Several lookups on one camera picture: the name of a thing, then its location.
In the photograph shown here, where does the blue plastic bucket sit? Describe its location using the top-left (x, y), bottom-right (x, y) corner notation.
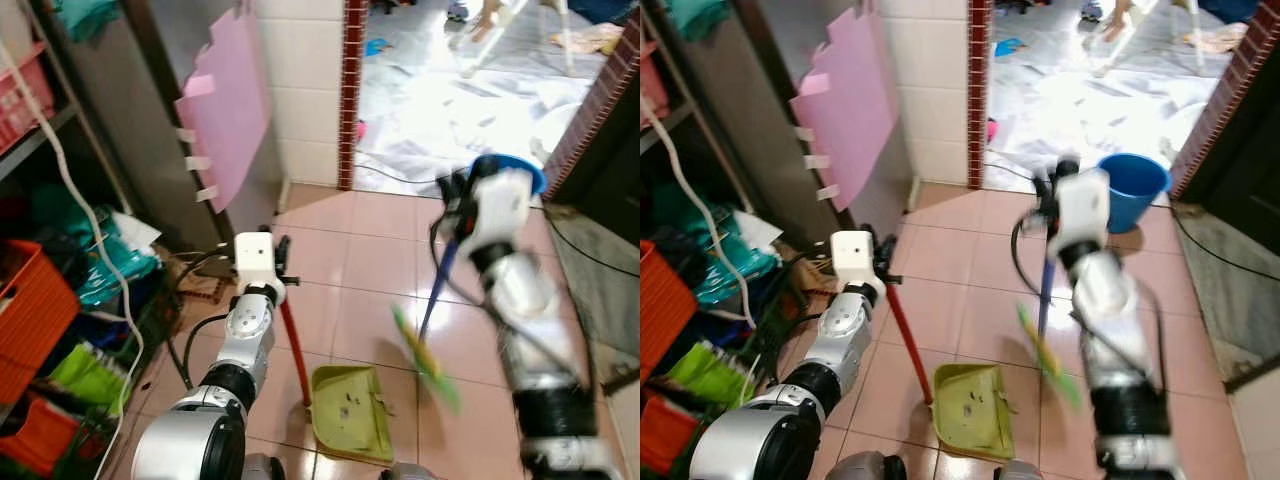
top-left (470, 153), bottom-right (547, 198)
top-left (1096, 153), bottom-right (1172, 235)

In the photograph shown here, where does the small orange plastic crate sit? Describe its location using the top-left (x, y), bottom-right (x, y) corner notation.
top-left (640, 388), bottom-right (703, 473)
top-left (0, 393), bottom-right (83, 477)

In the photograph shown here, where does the bright green bag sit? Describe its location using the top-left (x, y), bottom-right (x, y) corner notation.
top-left (48, 340), bottom-right (133, 409)
top-left (664, 340), bottom-right (743, 403)

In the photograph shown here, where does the teal plastic bag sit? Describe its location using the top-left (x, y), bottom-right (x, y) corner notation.
top-left (648, 184), bottom-right (783, 305)
top-left (28, 184), bottom-right (163, 307)

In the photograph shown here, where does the teal cloth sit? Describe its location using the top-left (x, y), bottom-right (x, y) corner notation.
top-left (664, 0), bottom-right (733, 43)
top-left (54, 0), bottom-right (123, 43)

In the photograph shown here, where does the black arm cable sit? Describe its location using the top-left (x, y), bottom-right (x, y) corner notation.
top-left (776, 250), bottom-right (851, 386)
top-left (180, 248), bottom-right (263, 393)
top-left (430, 214), bottom-right (601, 401)
top-left (1010, 214), bottom-right (1169, 401)

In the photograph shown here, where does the blue-handled green broom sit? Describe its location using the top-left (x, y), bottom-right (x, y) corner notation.
top-left (390, 238), bottom-right (463, 413)
top-left (1014, 252), bottom-right (1083, 409)

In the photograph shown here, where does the red plastic basket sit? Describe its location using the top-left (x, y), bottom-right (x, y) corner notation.
top-left (0, 40), bottom-right (57, 153)
top-left (640, 40), bottom-right (671, 119)

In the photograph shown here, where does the dark metal shelf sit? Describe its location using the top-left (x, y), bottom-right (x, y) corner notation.
top-left (0, 0), bottom-right (141, 236)
top-left (640, 0), bottom-right (741, 216)

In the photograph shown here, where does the black floor cable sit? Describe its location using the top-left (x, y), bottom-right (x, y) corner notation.
top-left (354, 160), bottom-right (641, 281)
top-left (985, 162), bottom-right (1280, 285)

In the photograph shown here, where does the green dustpan with red handle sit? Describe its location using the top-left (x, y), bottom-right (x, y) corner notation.
top-left (884, 284), bottom-right (1018, 463)
top-left (278, 296), bottom-right (397, 467)

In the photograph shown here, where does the large orange plastic crate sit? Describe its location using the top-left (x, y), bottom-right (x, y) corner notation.
top-left (0, 238), bottom-right (82, 404)
top-left (640, 240), bottom-right (673, 383)

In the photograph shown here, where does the yellow pink cloth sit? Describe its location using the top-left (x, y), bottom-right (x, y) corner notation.
top-left (1182, 22), bottom-right (1249, 55)
top-left (560, 22), bottom-right (625, 57)

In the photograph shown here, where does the person's foot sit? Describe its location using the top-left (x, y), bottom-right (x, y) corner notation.
top-left (468, 0), bottom-right (504, 43)
top-left (1098, 0), bottom-right (1138, 43)

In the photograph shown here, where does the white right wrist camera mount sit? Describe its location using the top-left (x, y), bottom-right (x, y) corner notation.
top-left (1054, 167), bottom-right (1113, 251)
top-left (466, 168), bottom-right (533, 253)

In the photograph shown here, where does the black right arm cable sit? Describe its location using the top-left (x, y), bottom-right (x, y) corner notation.
top-left (430, 214), bottom-right (601, 401)
top-left (1010, 214), bottom-right (1169, 401)

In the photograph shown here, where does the white hose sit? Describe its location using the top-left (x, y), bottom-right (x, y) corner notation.
top-left (0, 38), bottom-right (147, 480)
top-left (640, 93), bottom-right (763, 411)

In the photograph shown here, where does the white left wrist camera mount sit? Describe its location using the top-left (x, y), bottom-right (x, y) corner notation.
top-left (234, 231), bottom-right (278, 293)
top-left (831, 229), bottom-right (877, 293)

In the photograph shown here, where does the grey left robot leg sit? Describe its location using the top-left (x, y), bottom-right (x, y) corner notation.
top-left (240, 454), bottom-right (288, 480)
top-left (828, 451), bottom-right (908, 480)

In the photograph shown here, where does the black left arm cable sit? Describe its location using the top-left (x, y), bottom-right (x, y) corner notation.
top-left (776, 250), bottom-right (851, 386)
top-left (180, 248), bottom-right (263, 393)

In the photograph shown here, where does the pink foam board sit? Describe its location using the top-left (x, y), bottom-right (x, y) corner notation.
top-left (174, 3), bottom-right (273, 213)
top-left (789, 6), bottom-right (898, 213)

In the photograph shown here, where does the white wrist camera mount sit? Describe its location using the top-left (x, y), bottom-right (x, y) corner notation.
top-left (831, 229), bottom-right (877, 293)
top-left (466, 168), bottom-right (533, 253)
top-left (234, 231), bottom-right (278, 293)
top-left (1054, 167), bottom-right (1113, 251)

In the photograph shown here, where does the grey doormat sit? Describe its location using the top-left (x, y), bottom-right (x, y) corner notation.
top-left (1170, 204), bottom-right (1280, 393)
top-left (545, 204), bottom-right (641, 393)

